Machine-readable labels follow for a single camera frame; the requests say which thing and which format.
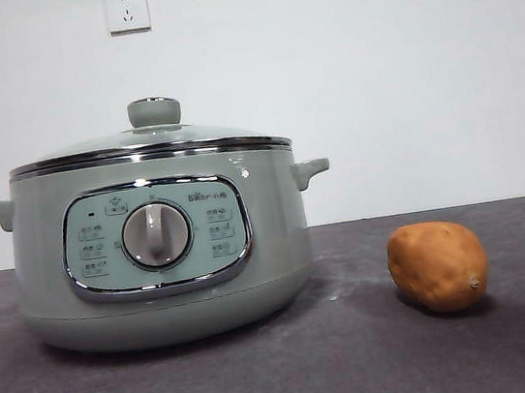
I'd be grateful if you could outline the brown potato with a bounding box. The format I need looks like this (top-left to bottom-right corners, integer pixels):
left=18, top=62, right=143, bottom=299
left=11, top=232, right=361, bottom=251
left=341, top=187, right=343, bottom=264
left=383, top=214, right=496, bottom=321

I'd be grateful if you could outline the sage green electric pot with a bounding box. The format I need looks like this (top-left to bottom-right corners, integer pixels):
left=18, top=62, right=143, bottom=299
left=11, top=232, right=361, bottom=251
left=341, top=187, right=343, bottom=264
left=0, top=133, right=353, bottom=370

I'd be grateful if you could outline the white wall socket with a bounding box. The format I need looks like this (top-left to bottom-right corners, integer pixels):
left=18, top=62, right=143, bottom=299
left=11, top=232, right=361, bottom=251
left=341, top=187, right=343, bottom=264
left=105, top=0, right=154, bottom=37

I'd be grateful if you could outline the glass lid with green knob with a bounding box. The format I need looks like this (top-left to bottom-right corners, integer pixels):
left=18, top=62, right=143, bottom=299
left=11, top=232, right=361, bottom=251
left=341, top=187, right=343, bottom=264
left=1, top=77, right=293, bottom=186

